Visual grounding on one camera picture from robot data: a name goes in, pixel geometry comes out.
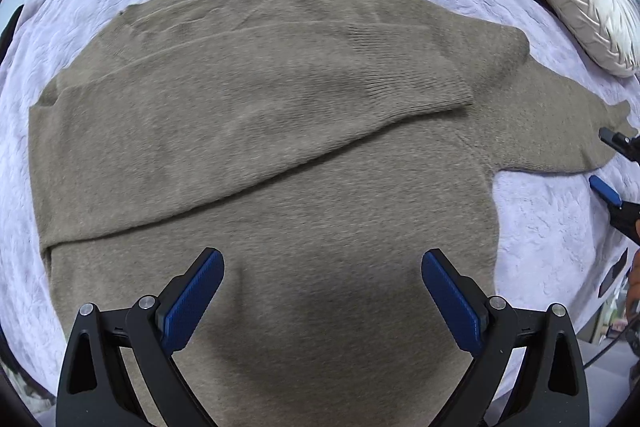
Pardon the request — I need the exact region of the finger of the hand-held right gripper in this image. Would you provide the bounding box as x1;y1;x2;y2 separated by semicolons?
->
598;127;640;162
589;175;640;245

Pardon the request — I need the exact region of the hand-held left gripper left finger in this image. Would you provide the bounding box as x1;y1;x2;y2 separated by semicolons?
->
56;248;226;427

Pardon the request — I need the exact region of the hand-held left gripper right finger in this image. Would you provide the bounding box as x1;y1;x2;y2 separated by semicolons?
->
421;249;587;427

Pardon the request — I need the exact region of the olive grey knit sweater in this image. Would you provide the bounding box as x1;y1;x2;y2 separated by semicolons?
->
29;0;632;427

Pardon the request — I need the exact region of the black cable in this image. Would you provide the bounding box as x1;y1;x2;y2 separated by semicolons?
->
582;322;640;368

